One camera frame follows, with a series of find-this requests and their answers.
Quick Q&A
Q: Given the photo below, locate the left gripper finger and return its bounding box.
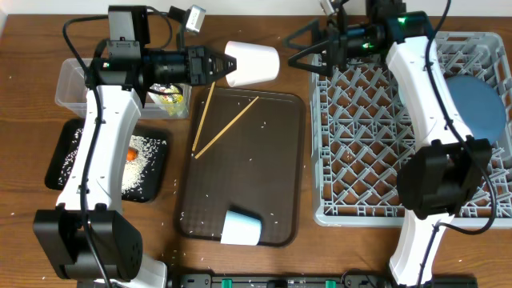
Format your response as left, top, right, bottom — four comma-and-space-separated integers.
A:
204, 46, 236, 66
204, 66, 237, 85

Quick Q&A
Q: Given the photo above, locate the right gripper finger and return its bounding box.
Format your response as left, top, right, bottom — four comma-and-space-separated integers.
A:
288, 43, 333, 77
282, 19, 332, 50

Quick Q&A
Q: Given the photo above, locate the yellow snack wrapper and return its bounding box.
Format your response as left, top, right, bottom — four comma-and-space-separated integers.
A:
149, 84, 186, 118

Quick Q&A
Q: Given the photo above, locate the small pink cup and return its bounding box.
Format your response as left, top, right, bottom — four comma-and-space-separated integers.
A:
225, 41, 280, 87

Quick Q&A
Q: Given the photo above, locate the wooden chopstick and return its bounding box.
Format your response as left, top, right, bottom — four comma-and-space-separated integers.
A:
192, 82, 216, 152
194, 96, 260, 159

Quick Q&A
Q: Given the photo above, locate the orange carrot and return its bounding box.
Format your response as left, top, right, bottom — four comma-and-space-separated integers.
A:
126, 147, 138, 162

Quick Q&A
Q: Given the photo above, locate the pile of white rice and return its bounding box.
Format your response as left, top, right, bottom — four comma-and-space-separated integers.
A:
57, 128, 167, 196

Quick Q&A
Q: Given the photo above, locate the dark blue plate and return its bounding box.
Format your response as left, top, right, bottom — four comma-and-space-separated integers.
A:
446, 75, 506, 143

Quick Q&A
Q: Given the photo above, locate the small blue cup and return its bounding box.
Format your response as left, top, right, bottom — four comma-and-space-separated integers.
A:
221, 210, 262, 246

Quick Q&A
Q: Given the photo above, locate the light blue bowl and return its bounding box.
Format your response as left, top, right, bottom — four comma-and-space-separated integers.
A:
398, 86, 406, 107

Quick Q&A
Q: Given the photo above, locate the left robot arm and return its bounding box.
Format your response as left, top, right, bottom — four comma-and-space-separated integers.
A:
33, 39, 237, 287

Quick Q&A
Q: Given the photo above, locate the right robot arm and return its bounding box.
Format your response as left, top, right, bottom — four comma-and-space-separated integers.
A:
283, 1, 492, 287

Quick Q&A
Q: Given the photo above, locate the grey dishwasher rack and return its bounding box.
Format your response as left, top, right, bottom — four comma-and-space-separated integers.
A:
309, 32, 511, 229

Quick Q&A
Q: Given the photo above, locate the clear plastic bin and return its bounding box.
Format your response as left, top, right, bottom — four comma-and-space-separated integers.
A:
55, 58, 191, 119

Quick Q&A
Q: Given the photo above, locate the brown serving tray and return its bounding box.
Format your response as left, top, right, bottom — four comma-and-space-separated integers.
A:
175, 87, 306, 247

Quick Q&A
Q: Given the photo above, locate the black tray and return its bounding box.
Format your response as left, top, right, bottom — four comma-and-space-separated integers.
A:
45, 118, 170, 202

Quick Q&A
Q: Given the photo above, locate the black mounting rail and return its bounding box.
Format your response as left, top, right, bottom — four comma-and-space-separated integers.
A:
167, 273, 477, 288

